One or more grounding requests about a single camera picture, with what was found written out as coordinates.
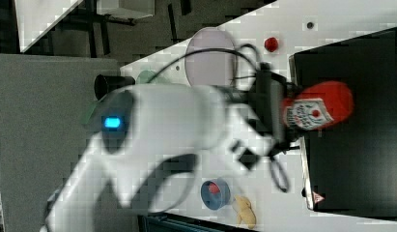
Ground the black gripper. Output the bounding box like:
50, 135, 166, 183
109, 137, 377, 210
226, 63, 302, 152

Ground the red ketchup bottle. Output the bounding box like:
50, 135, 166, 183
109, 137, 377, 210
282, 81, 354, 131

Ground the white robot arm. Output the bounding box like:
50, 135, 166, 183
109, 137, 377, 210
40, 67, 290, 232

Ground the red strawberry toy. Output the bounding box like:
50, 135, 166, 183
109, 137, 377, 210
264, 37, 279, 52

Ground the round grey plate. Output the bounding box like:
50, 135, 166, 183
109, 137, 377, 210
184, 27, 236, 85

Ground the red toy in bowl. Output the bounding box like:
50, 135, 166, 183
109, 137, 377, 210
209, 183, 220, 194

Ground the blue bowl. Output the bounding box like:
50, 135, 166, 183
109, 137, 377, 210
200, 178, 231, 211

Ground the green oval colander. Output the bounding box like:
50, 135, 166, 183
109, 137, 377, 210
136, 70, 170, 84

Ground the peeled banana toy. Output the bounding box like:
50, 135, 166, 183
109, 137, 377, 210
234, 195, 256, 229

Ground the black cylindrical cup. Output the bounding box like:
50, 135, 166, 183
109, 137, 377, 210
94, 74, 135, 101

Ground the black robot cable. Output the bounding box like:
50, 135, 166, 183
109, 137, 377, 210
147, 43, 262, 85

